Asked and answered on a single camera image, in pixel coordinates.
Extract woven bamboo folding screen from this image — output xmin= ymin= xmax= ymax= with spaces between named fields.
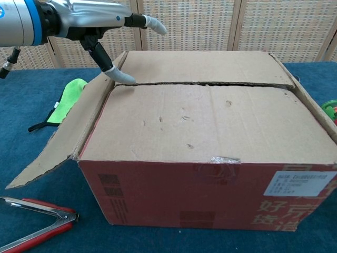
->
xmin=0 ymin=0 xmax=337 ymax=71

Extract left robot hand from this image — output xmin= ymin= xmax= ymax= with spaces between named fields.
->
xmin=39 ymin=0 xmax=168 ymax=86

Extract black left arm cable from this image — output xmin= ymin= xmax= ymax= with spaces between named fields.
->
xmin=0 ymin=46 xmax=22 ymax=80

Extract red handled metal tongs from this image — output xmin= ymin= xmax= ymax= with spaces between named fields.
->
xmin=0 ymin=196 xmax=80 ymax=253

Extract colourful toy at right edge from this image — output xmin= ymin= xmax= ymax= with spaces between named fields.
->
xmin=320 ymin=99 xmax=337 ymax=125

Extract red cardboard box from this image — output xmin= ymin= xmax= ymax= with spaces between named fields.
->
xmin=5 ymin=50 xmax=337 ymax=232

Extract blue table cover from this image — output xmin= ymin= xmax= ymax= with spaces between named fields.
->
xmin=0 ymin=62 xmax=337 ymax=253

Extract green microfiber cloth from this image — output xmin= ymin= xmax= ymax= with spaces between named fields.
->
xmin=28 ymin=78 xmax=89 ymax=133

